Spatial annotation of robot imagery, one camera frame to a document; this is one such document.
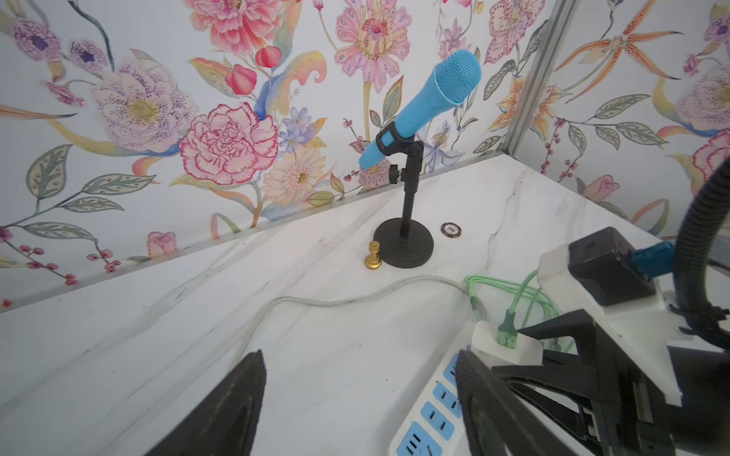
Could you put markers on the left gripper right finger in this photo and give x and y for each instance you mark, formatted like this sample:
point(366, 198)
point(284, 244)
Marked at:
point(495, 421)

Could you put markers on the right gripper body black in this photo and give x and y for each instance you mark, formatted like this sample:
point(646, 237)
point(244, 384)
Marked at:
point(631, 414)

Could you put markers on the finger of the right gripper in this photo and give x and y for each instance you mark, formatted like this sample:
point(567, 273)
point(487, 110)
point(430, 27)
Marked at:
point(568, 395)
point(578, 325)

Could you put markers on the poker chip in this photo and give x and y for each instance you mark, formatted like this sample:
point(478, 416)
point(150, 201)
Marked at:
point(451, 230)

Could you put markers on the white power strip blue sockets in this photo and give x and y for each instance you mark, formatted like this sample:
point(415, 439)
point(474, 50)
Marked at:
point(434, 424)

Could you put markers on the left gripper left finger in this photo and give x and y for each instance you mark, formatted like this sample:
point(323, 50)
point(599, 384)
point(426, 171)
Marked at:
point(226, 421)

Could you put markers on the white usb charger adapter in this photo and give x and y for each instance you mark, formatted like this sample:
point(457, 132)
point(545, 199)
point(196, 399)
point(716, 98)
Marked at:
point(525, 351)

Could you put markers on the gold chess pawn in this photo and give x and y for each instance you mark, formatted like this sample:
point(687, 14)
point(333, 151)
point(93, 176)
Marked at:
point(373, 260)

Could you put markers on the blue microphone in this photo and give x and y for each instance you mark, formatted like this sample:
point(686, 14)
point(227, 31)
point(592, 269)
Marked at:
point(449, 85)

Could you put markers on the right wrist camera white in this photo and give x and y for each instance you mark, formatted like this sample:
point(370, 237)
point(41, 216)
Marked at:
point(595, 274)

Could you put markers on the black microphone stand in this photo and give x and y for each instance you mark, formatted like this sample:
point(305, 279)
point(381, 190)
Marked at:
point(404, 243)

